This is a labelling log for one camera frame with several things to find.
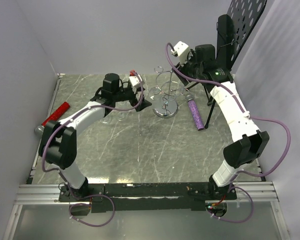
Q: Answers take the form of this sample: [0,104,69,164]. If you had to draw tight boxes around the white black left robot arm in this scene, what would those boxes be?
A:
[38,70,152,201]

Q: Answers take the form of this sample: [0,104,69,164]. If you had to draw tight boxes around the chrome wine glass rack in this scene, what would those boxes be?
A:
[148,66,186,119]

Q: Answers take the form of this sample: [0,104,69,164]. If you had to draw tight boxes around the aluminium rail frame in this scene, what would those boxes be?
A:
[2,73,291,240]

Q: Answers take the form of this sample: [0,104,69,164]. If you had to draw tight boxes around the red glitter microphone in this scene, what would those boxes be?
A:
[34,101,70,137]

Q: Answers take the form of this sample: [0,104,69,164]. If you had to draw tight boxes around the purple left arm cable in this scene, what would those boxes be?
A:
[41,72,145,228]

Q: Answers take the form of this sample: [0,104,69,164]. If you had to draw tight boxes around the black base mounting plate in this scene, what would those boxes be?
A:
[58,182,237,213]

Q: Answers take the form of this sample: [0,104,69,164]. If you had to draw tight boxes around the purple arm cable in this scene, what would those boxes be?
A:
[164,42,292,223]
[41,72,145,228]

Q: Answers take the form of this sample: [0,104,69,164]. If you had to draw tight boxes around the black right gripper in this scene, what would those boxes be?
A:
[171,48,204,87]

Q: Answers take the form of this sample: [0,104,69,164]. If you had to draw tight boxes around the black music stand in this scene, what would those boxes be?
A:
[184,0,268,130]

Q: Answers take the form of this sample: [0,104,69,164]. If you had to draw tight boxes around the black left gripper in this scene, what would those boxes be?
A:
[113,86,152,112]

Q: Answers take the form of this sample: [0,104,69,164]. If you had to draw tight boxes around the purple glitter microphone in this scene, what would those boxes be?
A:
[185,94,205,131]

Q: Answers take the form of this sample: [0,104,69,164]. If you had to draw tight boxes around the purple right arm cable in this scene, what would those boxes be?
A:
[164,42,292,223]

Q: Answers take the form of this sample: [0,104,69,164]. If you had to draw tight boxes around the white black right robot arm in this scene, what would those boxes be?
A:
[171,41,270,200]

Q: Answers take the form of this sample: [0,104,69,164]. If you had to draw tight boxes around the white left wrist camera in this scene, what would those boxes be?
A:
[128,70,143,91]

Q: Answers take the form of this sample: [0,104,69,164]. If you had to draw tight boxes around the clear wine glass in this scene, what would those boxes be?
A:
[100,116,113,125]
[148,87,162,102]
[116,111,129,122]

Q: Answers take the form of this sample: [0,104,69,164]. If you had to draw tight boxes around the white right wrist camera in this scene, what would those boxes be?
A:
[170,41,191,66]

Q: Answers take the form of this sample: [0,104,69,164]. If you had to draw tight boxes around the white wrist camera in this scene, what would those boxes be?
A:
[170,41,191,66]
[128,70,143,91]

